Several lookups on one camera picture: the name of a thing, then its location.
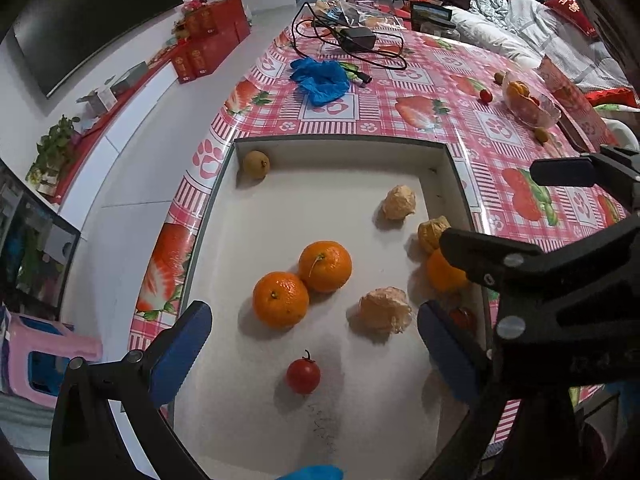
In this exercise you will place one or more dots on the orange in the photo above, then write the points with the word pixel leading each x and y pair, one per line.
pixel 280 300
pixel 325 266
pixel 517 91
pixel 442 275

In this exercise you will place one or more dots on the black rectangular box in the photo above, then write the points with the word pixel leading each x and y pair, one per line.
pixel 430 14

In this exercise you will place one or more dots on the red embroidered pillow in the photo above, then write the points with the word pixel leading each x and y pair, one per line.
pixel 570 10

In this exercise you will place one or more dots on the black power adapter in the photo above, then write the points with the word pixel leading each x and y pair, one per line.
pixel 357 38

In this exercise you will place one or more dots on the clear plastic bag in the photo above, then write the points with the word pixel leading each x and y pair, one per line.
pixel 350 10

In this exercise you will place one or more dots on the white television cabinet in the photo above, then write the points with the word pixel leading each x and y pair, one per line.
pixel 135 115

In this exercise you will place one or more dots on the green potted plant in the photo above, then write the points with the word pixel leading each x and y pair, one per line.
pixel 55 145

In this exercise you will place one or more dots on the dark glass cabinet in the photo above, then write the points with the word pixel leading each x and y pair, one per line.
pixel 30 255

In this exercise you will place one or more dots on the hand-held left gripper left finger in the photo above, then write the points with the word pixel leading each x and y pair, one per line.
pixel 182 350

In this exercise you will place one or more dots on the clear glass bowl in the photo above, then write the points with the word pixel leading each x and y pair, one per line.
pixel 542 115

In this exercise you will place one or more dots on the grey striped sofa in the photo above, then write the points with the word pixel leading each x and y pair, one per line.
pixel 525 25

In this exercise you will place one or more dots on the person's left hand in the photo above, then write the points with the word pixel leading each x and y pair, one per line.
pixel 312 474

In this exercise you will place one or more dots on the crumpled blue glove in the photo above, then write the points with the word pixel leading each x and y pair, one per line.
pixel 320 77

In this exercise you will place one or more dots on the red checked strawberry tablecloth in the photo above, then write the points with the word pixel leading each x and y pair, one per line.
pixel 350 115

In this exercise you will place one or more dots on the small grey box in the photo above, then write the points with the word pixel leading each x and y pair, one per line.
pixel 127 77

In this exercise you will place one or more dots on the red cushion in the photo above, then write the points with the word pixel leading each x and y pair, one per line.
pixel 612 97

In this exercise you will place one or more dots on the small white box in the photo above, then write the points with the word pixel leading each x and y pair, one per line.
pixel 97 100

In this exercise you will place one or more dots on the husked physalis fruit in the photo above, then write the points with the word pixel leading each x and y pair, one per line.
pixel 434 232
pixel 385 310
pixel 399 202

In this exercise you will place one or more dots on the black flat television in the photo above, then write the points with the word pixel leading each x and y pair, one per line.
pixel 100 15

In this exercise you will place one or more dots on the red cherry tomato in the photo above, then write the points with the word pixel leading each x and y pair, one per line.
pixel 303 376
pixel 462 317
pixel 485 96
pixel 534 101

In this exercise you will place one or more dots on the white shallow cardboard box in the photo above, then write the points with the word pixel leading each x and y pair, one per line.
pixel 325 210

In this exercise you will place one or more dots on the pink plastic stool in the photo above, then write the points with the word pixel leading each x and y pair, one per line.
pixel 40 355

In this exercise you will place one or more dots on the red gift box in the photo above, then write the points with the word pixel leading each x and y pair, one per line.
pixel 230 12
pixel 212 52
pixel 182 67
pixel 197 22

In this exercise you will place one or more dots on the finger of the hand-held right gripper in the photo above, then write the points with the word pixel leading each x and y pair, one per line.
pixel 560 340
pixel 525 270

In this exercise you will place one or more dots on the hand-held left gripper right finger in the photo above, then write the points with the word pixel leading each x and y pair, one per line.
pixel 450 350

